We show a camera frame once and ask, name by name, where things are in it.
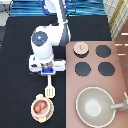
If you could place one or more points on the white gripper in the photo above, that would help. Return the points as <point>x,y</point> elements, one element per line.
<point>48,68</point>

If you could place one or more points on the cream toy spatula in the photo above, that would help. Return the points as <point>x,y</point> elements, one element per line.
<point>49,89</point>

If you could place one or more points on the pink pot lid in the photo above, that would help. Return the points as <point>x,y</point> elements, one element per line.
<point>81,49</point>

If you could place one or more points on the cream round plate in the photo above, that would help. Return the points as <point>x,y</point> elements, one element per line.
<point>51,111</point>

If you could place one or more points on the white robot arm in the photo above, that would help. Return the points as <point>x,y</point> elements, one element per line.
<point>44,38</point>

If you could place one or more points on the black table mat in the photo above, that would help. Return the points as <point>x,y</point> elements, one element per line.
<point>18,87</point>

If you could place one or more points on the grey toy sink bowl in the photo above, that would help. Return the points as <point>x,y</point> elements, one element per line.
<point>93,106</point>

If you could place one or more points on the grey sink faucet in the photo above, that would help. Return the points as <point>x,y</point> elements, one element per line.
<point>123,105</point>

